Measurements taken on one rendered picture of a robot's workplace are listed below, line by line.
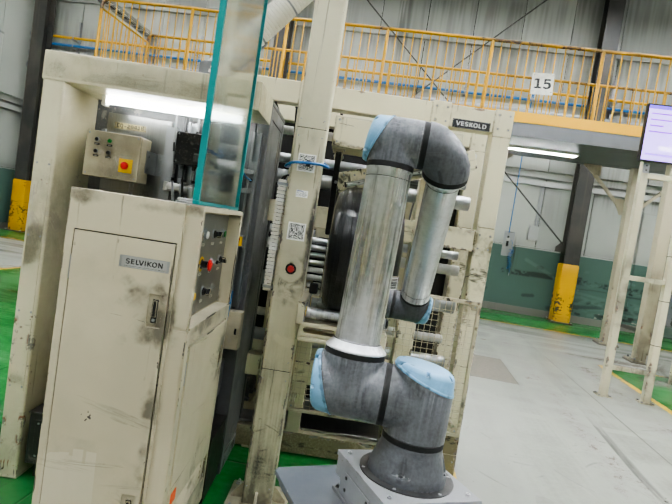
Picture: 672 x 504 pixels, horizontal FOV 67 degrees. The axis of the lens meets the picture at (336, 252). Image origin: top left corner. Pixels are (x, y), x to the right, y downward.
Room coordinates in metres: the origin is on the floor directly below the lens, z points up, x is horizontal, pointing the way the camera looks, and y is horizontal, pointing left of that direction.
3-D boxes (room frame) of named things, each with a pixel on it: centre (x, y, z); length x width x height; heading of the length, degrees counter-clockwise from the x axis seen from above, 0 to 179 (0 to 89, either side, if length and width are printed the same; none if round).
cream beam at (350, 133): (2.53, -0.21, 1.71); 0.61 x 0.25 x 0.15; 89
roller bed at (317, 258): (2.62, 0.14, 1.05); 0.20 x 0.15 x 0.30; 89
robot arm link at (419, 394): (1.23, -0.25, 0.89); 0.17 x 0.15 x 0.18; 84
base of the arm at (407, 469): (1.22, -0.25, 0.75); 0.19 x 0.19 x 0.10
